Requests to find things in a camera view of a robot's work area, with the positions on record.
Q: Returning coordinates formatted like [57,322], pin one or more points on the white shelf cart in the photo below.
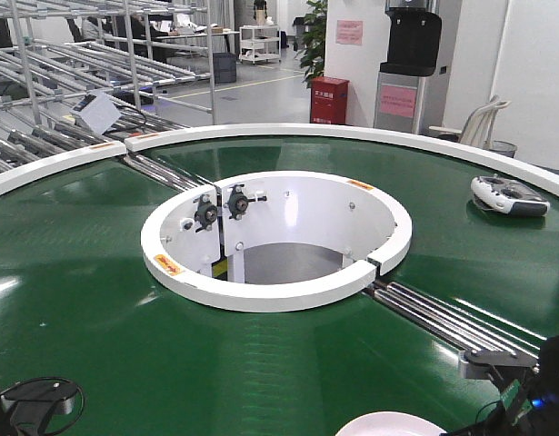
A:
[259,44]

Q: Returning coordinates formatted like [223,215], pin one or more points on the green circular conveyor belt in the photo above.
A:
[77,301]

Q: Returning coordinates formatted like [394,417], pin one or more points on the steel conveyor rollers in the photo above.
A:
[180,179]
[466,328]

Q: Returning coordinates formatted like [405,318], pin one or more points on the metal roller rack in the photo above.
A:
[105,57]

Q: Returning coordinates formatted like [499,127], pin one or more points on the white control box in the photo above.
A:
[96,112]

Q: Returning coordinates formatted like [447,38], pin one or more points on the steel conveyor rollers left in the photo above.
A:
[180,179]

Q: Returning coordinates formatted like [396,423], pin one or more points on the red fire extinguisher box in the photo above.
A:
[328,100]

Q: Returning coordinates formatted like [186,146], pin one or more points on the green potted plant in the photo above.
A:
[314,37]

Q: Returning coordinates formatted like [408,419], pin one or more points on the white plastic chair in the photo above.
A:
[478,128]

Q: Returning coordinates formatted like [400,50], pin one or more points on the white grey remote controller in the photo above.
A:
[508,196]

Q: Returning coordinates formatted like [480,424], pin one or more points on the pink plate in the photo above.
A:
[390,423]

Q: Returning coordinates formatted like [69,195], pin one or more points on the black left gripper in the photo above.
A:
[27,407]

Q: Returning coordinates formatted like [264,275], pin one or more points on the steel conveyor rollers right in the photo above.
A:
[466,328]

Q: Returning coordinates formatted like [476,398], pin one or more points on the black grey water dispenser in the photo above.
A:
[413,47]

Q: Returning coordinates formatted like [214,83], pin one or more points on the white outer conveyor rim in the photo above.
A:
[31,172]

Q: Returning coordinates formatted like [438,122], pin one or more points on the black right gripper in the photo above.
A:
[528,388]

